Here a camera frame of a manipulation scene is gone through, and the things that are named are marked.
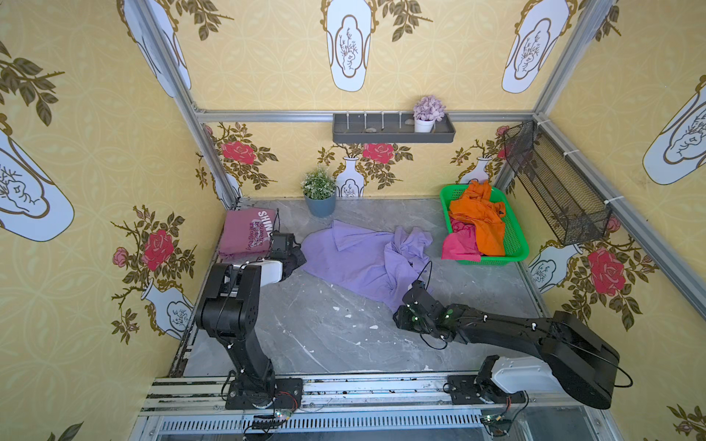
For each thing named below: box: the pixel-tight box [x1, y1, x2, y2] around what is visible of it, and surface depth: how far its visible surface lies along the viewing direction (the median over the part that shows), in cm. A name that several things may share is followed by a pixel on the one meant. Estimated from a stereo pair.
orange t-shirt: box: [448, 180, 506, 257], surface depth 108 cm
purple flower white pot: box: [412, 94, 446, 134], surface depth 85 cm
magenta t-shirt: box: [441, 216, 484, 262], surface depth 97 cm
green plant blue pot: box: [300, 167, 337, 218], surface depth 109 cm
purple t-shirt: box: [300, 220, 433, 312], surface depth 101 cm
